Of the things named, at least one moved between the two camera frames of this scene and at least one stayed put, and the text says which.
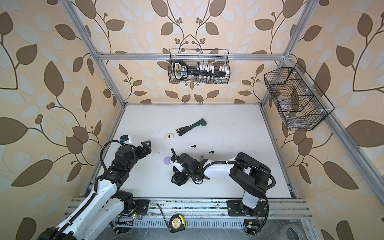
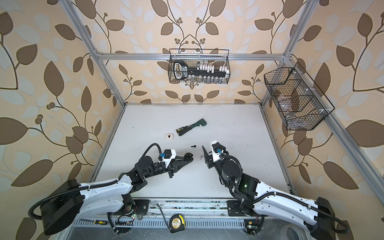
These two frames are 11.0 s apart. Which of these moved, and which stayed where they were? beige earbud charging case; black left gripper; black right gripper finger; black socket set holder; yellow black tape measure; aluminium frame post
Moved: black right gripper finger; black left gripper
Stayed: beige earbud charging case; aluminium frame post; yellow black tape measure; black socket set holder
